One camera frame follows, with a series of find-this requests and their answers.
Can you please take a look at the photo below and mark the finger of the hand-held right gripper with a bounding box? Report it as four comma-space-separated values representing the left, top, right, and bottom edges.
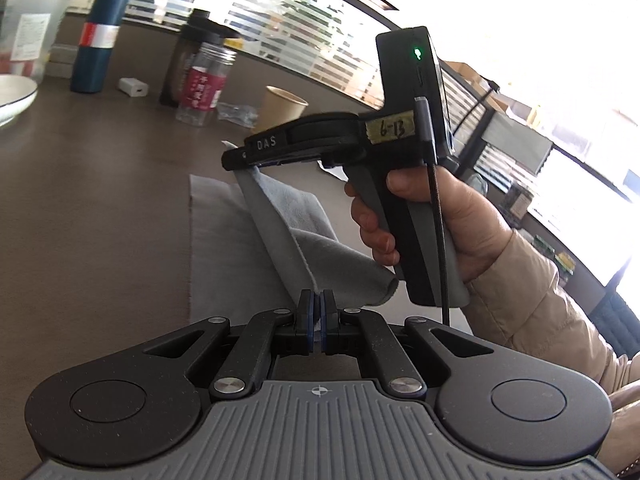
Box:
221, 130, 354, 172

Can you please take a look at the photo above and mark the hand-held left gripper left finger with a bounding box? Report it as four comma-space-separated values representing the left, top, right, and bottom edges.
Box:
131, 289, 317, 402

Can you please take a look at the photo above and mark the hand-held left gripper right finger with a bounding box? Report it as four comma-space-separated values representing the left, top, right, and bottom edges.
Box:
321, 288, 505, 402

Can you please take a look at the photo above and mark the grey towel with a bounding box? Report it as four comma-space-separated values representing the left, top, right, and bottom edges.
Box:
188, 164, 401, 333

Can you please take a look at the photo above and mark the person's right forearm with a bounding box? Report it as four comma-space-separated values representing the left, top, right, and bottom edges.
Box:
462, 230, 640, 396

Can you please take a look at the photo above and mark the person's right hand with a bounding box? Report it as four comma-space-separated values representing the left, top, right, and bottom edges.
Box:
345, 165, 517, 286

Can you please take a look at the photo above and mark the beige paper cup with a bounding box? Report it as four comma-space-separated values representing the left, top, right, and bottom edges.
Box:
257, 85, 309, 133

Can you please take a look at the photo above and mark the small clear plastic bag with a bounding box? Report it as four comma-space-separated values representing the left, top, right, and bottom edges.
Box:
216, 101, 261, 128

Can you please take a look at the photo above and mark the clear jar red label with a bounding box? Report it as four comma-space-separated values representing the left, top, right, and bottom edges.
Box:
175, 42, 237, 127

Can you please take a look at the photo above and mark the black sports bottle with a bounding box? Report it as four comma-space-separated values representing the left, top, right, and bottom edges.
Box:
159, 8, 241, 108

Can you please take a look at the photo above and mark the grey flat panel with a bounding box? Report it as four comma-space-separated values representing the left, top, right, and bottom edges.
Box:
482, 110, 553, 173

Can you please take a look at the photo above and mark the white charger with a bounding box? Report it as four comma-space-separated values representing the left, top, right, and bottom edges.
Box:
118, 77, 149, 97

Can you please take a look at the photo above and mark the blue thermos bottle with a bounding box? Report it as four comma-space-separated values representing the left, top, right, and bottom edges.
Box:
70, 0, 146, 93

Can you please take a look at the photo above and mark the white plate blue rim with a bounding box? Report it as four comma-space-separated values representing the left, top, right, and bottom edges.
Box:
0, 74, 40, 128

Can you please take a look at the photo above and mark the clear plastic container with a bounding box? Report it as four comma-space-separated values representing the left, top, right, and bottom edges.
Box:
0, 0, 76, 78

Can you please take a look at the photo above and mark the black USB cable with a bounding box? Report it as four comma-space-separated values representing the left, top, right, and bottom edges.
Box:
412, 96, 453, 328

